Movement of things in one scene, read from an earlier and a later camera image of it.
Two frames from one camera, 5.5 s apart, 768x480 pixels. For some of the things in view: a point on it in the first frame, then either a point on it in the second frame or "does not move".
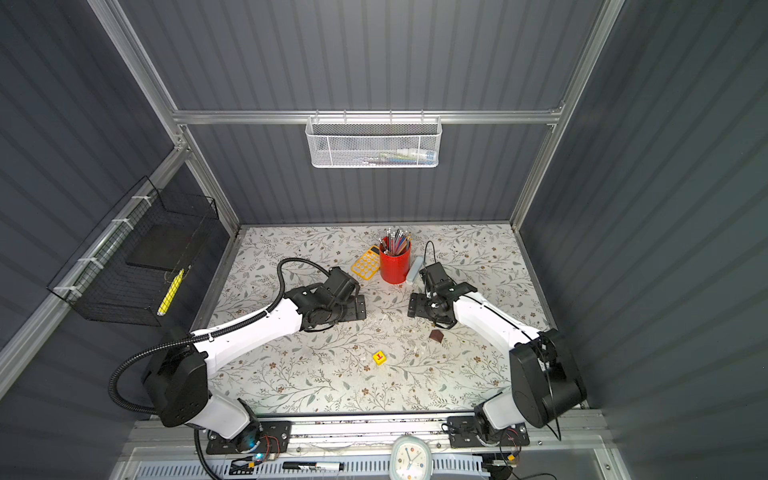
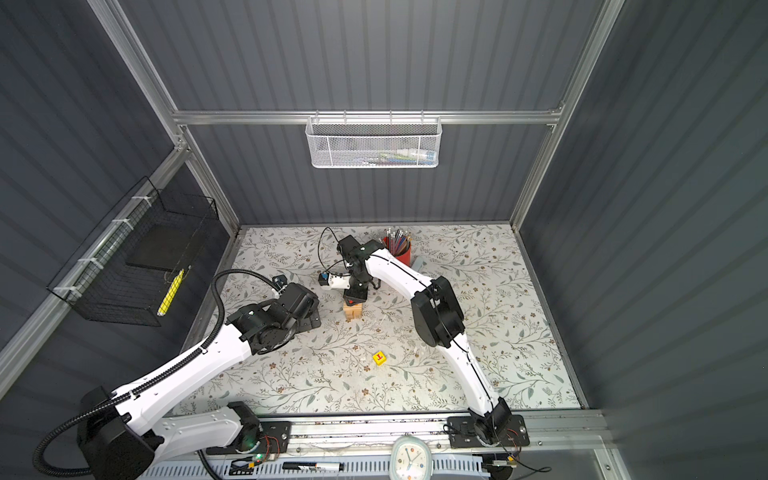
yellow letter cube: (379, 357) does not move
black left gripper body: (348, 311) → (309, 323)
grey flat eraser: (415, 268) does not move
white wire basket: (373, 145) does not move
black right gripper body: (424, 306) → (359, 288)
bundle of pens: (395, 243) does not move
